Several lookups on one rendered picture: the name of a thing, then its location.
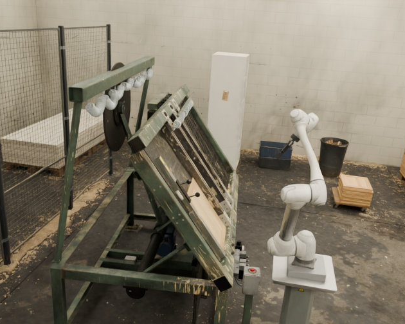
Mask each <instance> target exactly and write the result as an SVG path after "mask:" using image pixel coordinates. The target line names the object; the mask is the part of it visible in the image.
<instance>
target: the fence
mask: <svg viewBox="0 0 405 324"><path fill-rule="evenodd" d="M160 158H162V157H161V156H159V157H158V158H156V160H155V161H156V163H157V164H158V166H159V167H160V169H161V170H162V172H163V173H164V175H165V176H166V178H167V179H168V181H169V182H170V184H171V185H172V187H173V188H174V190H175V191H177V190H179V192H180V193H181V195H182V196H183V200H182V201H183V203H184V205H185V206H186V207H187V209H188V211H189V212H190V211H192V210H193V212H194V213H195V214H196V216H197V220H196V222H197V223H198V225H199V227H200V228H201V229H202V231H203V233H204V234H205V235H206V237H207V239H208V240H209V241H210V243H211V245H212V246H213V248H214V249H215V250H216V252H217V253H218V255H219V256H220V258H224V257H225V256H226V253H225V252H224V250H223V249H222V247H221V245H220V244H219V243H218V241H217V239H216V238H215V237H214V235H213V233H212V232H211V231H210V229H209V227H208V226H207V225H206V223H205V222H204V220H203V218H202V217H201V216H200V214H199V212H198V211H197V210H196V208H195V206H194V205H193V204H192V202H191V203H189V202H188V200H187V198H186V197H185V195H184V194H183V192H182V191H181V189H180V188H179V187H178V185H177V183H176V180H177V179H176V178H175V177H174V175H173V173H172V172H171V171H168V170H167V168H166V163H164V164H163V162H162V160H161V159H160Z"/></svg>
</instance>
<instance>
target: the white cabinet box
mask: <svg viewBox="0 0 405 324"><path fill-rule="evenodd" d="M248 66H249V54H243V53H227V52H219V51H218V52H216V53H214V54H212V62H211V80H210V99H209V109H208V128H209V130H210V132H211V134H212V135H213V137H214V138H215V140H216V142H217V143H218V145H219V147H220V148H221V150H222V151H223V153H224V155H225V156H226V157H227V159H228V161H229V163H230V164H231V166H232V167H233V169H234V170H236V168H237V165H238V163H239V157H240V144H241V137H242V125H243V118H244V105H245V98H246V86H247V78H248Z"/></svg>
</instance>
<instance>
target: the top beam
mask: <svg viewBox="0 0 405 324"><path fill-rule="evenodd" d="M189 91H190V90H189V88H188V87H187V85H186V84H184V85H182V86H181V87H179V88H178V89H177V90H176V91H175V92H174V93H173V94H172V96H171V97H170V98H169V99H168V100H167V101H166V102H165V103H164V104H163V105H162V106H161V107H160V108H159V109H158V110H157V111H156V112H155V113H154V114H153V115H152V116H151V117H150V118H149V119H148V120H147V121H146V122H145V124H144V125H143V126H142V127H141V128H140V129H139V130H138V131H137V132H136V133H135V134H134V135H133V136H132V137H131V139H130V140H129V141H128V142H127V143H128V145H129V147H130V148H131V149H132V151H133V153H135V154H136V153H138V152H139V151H141V150H143V149H145V148H146V147H147V146H148V145H149V143H150V142H151V141H152V140H153V138H154V137H155V135H156V134H157V133H158V132H159V130H160V129H161V128H162V126H163V125H164V124H165V123H166V121H167V120H166V119H165V117H164V116H163V114H162V112H161V111H162V110H163V109H164V110H165V111H166V113H167V114H168V116H169V117H170V116H171V115H172V111H171V110H170V108H169V106H168V104H169V103H171V104H172V106H173V108H174V109H176V107H175V106H174V104H173V103H172V99H174V100H175V102H176V103H177V105H179V104H180V103H181V102H182V101H183V99H184V98H185V96H186V95H187V94H188V93H189Z"/></svg>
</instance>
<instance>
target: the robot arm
mask: <svg viewBox="0 0 405 324"><path fill-rule="evenodd" d="M290 119H291V122H292V124H293V126H294V128H295V131H294V133H293V134H292V135H291V138H292V140H289V142H288V144H287V145H286V146H285V147H284V148H283V149H282V150H281V151H280V153H279V154H278V155H277V156H276V157H275V158H276V159H277V160H279V158H280V157H281V156H282V155H283V154H285V151H286V150H287V149H288V148H289V147H291V145H293V144H294V143H293V142H294V141H295V142H299V141H301V144H302V145H303V149H304V151H305V153H306V156H307V159H308V161H309V165H310V184H291V185H288V186H285V187H284V188H283V189H282V191H281V198H282V201H283V202H285V203H286V205H287V206H286V209H285V213H284V216H283V221H282V226H281V229H280V231H279V232H277V233H276V235H275V236H274V237H271V238H270V239H269V240H268V241H267V250H268V252H269V253H270V254H271V255H274V256H277V257H290V256H295V258H294V260H293V262H292V265H293V266H300V267H305V268H309V269H314V264H315V261H317V258H316V257H314V255H315V252H316V240H315V238H314V235H313V234H312V233H311V232H310V231H307V230H303V231H300V232H299V233H298V234H297V235H296V236H293V231H294V227H295V225H296V221H297V218H298V214H299V212H300V208H302V207H303V205H304V204H305V203H313V205H315V206H317V207H319V206H323V205H325V203H326V201H327V189H326V185H325V182H324V178H323V176H322V174H321V170H320V167H319V165H318V161H317V159H316V156H315V154H314V151H313V149H312V147H311V144H310V143H309V140H308V137H307V133H308V132H310V131H311V130H312V129H313V128H314V127H315V126H316V124H317V123H318V121H319V118H318V117H317V116H316V115H315V114H314V113H313V112H312V113H310V114H306V113H305V112H303V111H302V110H300V109H295V110H293V111H291V113H290Z"/></svg>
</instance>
